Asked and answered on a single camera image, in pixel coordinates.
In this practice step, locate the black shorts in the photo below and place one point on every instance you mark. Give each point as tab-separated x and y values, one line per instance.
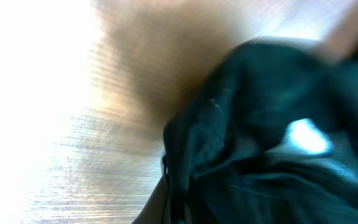
270	137

